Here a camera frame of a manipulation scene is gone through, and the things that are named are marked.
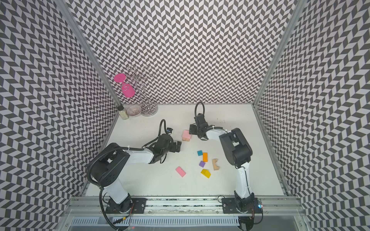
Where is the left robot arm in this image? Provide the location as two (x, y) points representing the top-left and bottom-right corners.
(87, 133), (182, 213)

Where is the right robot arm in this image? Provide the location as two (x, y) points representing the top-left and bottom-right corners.
(190, 113), (255, 213)

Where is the hot pink block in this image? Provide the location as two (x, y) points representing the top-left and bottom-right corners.
(176, 167), (186, 177)

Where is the orange block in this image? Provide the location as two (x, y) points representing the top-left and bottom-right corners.
(202, 153), (208, 162)

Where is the yellow block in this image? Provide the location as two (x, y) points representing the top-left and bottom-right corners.
(201, 169), (211, 179)

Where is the natural wood arch block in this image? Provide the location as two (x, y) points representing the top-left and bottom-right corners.
(212, 158), (220, 171)

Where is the striped ceramic bowl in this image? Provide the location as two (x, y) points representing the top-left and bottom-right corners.
(126, 105), (142, 117)

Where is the glass spice jar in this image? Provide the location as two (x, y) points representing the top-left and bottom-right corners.
(117, 105), (129, 120)

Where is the pink plastic wine glass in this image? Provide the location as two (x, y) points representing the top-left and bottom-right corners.
(114, 73), (135, 98)

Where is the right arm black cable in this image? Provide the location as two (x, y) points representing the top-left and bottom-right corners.
(194, 101), (206, 122)

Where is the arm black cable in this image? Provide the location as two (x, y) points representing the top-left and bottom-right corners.
(86, 119), (168, 231)
(194, 101), (206, 122)

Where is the chrome wire glass stand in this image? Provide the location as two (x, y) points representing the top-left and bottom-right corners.
(127, 65), (158, 117)

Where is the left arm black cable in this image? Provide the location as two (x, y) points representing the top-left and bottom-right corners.
(86, 119), (168, 231)

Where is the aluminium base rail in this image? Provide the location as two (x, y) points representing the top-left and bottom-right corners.
(57, 196), (311, 231)

